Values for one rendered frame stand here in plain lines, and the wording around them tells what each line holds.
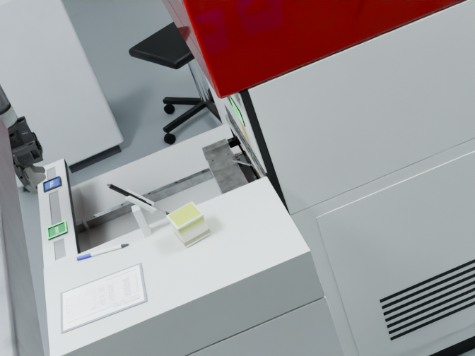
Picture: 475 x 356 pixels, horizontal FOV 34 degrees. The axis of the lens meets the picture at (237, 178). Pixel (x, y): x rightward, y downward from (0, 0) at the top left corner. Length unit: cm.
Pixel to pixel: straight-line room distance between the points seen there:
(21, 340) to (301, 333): 163
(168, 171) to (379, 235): 71
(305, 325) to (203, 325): 25
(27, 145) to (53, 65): 217
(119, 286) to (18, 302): 157
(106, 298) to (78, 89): 250
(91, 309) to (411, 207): 95
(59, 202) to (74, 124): 202
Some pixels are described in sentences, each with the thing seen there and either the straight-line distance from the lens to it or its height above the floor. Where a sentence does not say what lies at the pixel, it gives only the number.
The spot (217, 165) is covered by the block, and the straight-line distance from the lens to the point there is 231.
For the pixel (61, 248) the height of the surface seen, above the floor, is 96.
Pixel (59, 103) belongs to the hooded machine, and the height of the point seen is 43.
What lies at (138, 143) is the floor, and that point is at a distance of 452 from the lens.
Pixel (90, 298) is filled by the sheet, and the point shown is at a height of 97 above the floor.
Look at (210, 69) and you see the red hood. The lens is 189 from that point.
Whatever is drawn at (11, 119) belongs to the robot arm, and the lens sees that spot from 203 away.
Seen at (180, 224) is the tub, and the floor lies 103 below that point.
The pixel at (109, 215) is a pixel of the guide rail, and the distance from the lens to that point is 241.
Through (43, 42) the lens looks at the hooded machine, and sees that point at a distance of 417.
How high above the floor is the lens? 210
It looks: 33 degrees down
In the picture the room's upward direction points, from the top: 20 degrees counter-clockwise
